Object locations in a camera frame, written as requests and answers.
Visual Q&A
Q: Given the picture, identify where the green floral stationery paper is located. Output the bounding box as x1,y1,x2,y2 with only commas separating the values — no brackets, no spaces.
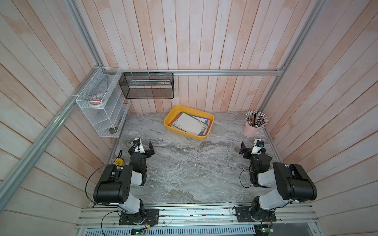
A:
171,112,209,136

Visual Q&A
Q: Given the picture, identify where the yellow plastic storage tray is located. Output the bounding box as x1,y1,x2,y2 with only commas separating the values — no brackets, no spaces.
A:
164,105,214,141

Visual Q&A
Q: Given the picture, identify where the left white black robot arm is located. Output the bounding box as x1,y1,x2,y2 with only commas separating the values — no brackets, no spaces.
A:
93,138,159,229

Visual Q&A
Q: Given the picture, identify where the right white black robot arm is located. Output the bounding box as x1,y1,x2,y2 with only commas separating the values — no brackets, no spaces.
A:
233,139,318,223

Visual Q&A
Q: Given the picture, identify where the yellow tape measure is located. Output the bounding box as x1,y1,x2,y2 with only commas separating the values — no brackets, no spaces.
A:
113,149,124,167

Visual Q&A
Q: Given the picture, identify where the pink pencil cup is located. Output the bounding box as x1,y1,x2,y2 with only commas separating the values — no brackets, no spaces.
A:
243,122,260,138

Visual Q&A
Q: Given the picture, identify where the bundle of pencils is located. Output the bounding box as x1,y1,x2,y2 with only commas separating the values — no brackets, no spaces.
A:
246,111,269,127

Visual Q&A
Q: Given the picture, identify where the tape roll on shelf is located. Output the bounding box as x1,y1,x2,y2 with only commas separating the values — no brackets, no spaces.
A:
88,94,107,108

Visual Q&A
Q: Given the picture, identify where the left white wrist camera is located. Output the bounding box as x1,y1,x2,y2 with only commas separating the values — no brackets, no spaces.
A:
132,138,145,153

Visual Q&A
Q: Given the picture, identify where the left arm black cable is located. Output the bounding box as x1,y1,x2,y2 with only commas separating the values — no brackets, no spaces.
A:
85,163,119,204

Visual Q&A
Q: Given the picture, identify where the white wire wall shelf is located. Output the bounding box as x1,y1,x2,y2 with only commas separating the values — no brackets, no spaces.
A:
76,67,130,138

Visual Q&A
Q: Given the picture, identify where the black mesh wall basket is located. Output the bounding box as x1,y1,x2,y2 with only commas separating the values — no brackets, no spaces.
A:
119,72,175,99

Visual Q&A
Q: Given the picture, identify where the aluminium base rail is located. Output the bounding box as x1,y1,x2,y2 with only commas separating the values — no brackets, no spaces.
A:
75,203,319,229

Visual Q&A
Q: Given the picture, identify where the horizontal aluminium frame bar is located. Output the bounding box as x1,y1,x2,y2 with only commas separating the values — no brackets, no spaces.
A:
103,67,283,76

